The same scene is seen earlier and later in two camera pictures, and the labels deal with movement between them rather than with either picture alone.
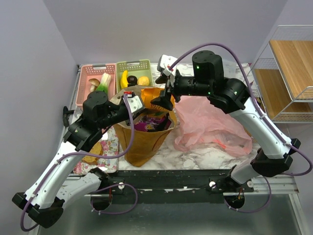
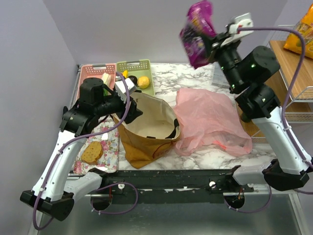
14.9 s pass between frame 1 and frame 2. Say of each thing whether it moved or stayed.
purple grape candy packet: moved
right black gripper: moved
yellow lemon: stayed
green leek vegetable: stayed
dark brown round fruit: stayed
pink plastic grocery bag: stayed
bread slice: stayed
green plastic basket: stayed
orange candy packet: moved
